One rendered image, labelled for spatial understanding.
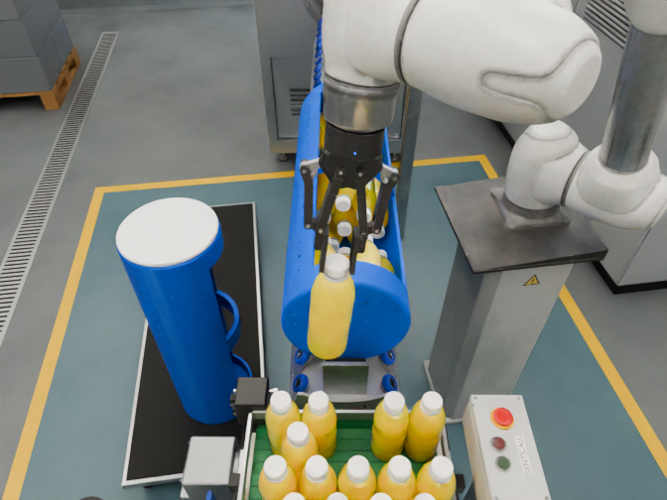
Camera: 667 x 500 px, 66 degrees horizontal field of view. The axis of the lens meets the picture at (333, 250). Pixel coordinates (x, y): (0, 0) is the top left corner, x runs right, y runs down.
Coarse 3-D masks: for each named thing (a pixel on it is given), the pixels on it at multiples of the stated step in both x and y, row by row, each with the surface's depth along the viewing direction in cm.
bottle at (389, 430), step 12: (384, 408) 99; (384, 420) 99; (396, 420) 99; (408, 420) 101; (372, 432) 106; (384, 432) 101; (396, 432) 100; (372, 444) 109; (384, 444) 104; (396, 444) 104; (384, 456) 108
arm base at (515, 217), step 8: (496, 192) 153; (496, 200) 152; (504, 200) 147; (504, 208) 147; (512, 208) 144; (520, 208) 142; (552, 208) 142; (560, 208) 146; (504, 216) 146; (512, 216) 145; (520, 216) 144; (528, 216) 143; (536, 216) 142; (544, 216) 142; (552, 216) 143; (560, 216) 144; (568, 216) 144; (512, 224) 143; (520, 224) 143; (528, 224) 143; (536, 224) 143; (544, 224) 143; (552, 224) 144; (560, 224) 143; (568, 224) 143
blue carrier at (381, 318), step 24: (312, 96) 163; (312, 120) 152; (312, 144) 142; (384, 144) 164; (288, 240) 127; (312, 240) 113; (384, 240) 141; (288, 264) 117; (312, 264) 108; (360, 264) 106; (288, 288) 110; (360, 288) 103; (384, 288) 104; (288, 312) 109; (360, 312) 108; (384, 312) 108; (408, 312) 109; (288, 336) 115; (360, 336) 115; (384, 336) 114
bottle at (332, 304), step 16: (320, 288) 78; (336, 288) 78; (352, 288) 80; (320, 304) 79; (336, 304) 79; (352, 304) 81; (320, 320) 82; (336, 320) 81; (320, 336) 84; (336, 336) 84; (320, 352) 87; (336, 352) 87
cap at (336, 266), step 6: (330, 258) 77; (336, 258) 78; (342, 258) 78; (330, 264) 77; (336, 264) 77; (342, 264) 77; (348, 264) 77; (330, 270) 76; (336, 270) 76; (342, 270) 76; (348, 270) 78; (330, 276) 77; (336, 276) 76; (342, 276) 77
